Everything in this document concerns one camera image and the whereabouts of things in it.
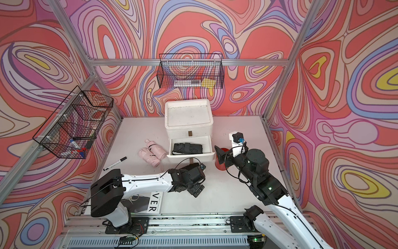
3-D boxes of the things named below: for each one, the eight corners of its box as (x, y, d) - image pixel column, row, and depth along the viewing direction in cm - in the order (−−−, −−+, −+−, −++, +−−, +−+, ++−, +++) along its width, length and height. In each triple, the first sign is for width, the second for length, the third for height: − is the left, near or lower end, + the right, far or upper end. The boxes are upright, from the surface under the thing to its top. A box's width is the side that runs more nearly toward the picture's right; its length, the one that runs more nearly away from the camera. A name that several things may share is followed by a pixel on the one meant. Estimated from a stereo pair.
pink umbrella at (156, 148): (144, 144, 106) (143, 141, 104) (152, 139, 109) (151, 136, 106) (160, 161, 98) (159, 158, 95) (168, 155, 100) (167, 152, 98)
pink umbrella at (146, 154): (137, 155, 99) (135, 152, 97) (145, 149, 103) (143, 145, 100) (154, 168, 93) (153, 165, 91) (162, 160, 97) (161, 158, 94)
